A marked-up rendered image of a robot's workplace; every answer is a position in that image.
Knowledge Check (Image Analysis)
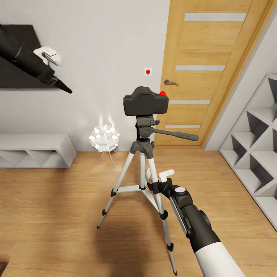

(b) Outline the camera tripod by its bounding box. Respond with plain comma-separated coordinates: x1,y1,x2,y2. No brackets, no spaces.
97,115,199,276

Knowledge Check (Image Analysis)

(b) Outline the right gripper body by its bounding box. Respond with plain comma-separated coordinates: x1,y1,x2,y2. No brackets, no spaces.
151,178,172,195

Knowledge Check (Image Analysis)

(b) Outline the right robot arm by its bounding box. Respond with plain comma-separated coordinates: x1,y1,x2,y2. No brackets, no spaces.
147,169,246,277

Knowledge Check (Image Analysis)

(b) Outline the digital camera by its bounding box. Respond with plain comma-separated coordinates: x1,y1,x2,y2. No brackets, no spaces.
123,86,169,116

